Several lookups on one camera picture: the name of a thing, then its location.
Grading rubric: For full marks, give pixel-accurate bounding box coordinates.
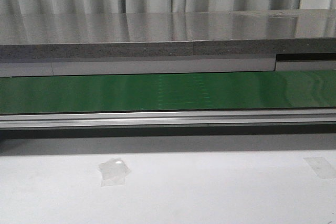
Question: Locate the clear tape patch left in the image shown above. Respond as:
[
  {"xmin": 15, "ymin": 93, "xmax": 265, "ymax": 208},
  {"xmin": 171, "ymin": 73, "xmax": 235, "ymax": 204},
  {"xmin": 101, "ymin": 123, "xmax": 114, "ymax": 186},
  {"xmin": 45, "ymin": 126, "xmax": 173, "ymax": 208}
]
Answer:
[{"xmin": 98, "ymin": 158, "xmax": 131, "ymax": 187}]

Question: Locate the clear tape patch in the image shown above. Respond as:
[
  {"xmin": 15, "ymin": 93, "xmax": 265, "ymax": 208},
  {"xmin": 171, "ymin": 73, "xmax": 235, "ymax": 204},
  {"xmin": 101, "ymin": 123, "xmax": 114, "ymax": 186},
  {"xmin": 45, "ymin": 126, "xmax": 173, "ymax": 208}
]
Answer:
[
  {"xmin": 98, "ymin": 158, "xmax": 131, "ymax": 187},
  {"xmin": 304, "ymin": 157, "xmax": 335, "ymax": 179}
]

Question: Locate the grey conveyor back rail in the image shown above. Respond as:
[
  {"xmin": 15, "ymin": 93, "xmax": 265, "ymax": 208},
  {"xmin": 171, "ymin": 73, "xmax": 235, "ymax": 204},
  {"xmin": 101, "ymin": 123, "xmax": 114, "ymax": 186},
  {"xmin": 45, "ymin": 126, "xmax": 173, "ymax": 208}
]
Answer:
[{"xmin": 1, "ymin": 53, "xmax": 335, "ymax": 77}]

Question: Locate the aluminium conveyor front rail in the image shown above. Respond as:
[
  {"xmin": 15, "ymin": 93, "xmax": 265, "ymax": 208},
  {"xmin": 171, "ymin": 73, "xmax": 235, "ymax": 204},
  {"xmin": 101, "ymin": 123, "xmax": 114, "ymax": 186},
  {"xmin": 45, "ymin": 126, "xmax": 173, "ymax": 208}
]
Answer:
[{"xmin": 1, "ymin": 108, "xmax": 335, "ymax": 129}]

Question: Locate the green conveyor belt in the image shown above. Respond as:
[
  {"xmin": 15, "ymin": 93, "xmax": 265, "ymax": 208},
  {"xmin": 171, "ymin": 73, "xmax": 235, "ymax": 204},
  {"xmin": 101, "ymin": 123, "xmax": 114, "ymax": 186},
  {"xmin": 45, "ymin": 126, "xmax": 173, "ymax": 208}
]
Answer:
[{"xmin": 1, "ymin": 70, "xmax": 335, "ymax": 114}]

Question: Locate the grey far table slab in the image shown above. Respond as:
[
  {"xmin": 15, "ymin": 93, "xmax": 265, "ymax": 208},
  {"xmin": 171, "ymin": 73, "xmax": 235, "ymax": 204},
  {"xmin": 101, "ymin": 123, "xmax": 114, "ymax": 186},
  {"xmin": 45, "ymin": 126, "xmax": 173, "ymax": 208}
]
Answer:
[{"xmin": 1, "ymin": 9, "xmax": 335, "ymax": 61}]

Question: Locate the clear tape patch right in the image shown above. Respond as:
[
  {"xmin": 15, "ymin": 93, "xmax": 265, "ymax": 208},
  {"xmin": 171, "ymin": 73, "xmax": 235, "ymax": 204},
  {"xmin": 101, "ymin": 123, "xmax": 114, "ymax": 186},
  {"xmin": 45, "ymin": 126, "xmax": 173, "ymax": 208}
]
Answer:
[{"xmin": 304, "ymin": 157, "xmax": 335, "ymax": 179}]

